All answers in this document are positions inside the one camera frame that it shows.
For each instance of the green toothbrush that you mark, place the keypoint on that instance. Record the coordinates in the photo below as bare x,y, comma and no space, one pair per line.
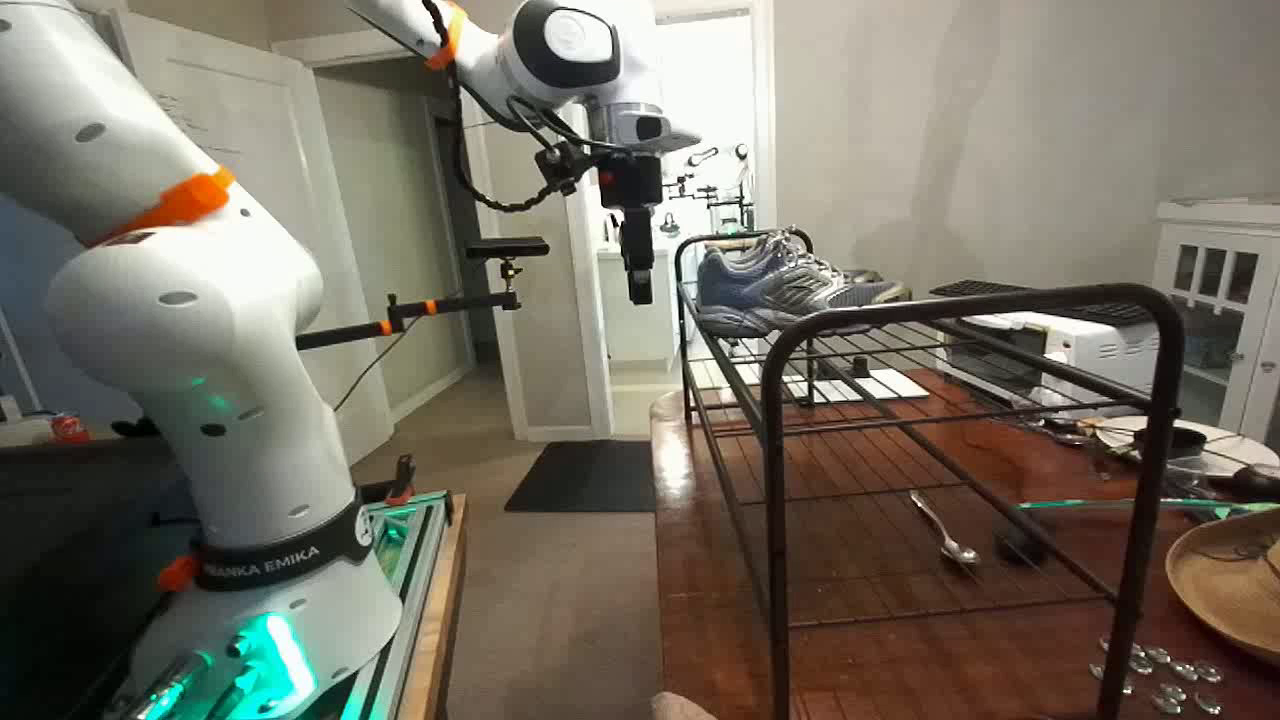
1133,505

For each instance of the white door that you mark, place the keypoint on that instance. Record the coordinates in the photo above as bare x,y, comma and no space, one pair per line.
265,161

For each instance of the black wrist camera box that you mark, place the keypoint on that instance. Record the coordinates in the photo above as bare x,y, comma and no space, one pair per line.
564,167

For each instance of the blue grey mesh sneaker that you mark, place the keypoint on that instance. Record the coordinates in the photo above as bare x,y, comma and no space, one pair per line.
783,247
761,286

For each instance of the silver metal spoon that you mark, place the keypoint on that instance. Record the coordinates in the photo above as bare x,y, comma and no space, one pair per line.
963,550

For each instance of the white glass door cabinet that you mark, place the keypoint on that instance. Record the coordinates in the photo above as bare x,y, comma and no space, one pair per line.
1222,322

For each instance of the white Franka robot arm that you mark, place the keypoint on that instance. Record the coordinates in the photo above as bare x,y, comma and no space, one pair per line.
200,334

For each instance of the black stereo camera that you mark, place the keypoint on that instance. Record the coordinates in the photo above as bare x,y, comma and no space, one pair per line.
505,247

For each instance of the small black object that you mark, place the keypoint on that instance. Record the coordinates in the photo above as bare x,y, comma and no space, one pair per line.
1020,547

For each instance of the small red ball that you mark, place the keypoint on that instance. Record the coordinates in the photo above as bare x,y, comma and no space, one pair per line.
65,430

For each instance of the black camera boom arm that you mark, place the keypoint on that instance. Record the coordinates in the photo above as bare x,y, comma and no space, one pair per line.
400,318

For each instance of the white box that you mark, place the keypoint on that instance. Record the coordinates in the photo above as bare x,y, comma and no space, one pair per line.
1064,346

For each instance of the black metal shoe rack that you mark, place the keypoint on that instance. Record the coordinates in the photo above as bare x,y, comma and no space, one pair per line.
777,534

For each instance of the wooden bench top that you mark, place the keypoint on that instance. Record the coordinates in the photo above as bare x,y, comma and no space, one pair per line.
433,626

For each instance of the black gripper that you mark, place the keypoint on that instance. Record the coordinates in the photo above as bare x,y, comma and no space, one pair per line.
630,183

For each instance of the white paper sheet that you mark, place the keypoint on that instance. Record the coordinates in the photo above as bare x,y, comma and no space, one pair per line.
867,387

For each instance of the white plate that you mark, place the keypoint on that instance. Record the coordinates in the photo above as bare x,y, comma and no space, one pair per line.
1201,446

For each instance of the black floor mat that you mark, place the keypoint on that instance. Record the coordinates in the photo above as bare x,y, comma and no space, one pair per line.
582,478

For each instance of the clear glass bead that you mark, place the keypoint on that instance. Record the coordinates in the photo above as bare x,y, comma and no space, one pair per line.
1142,663
1208,670
1169,699

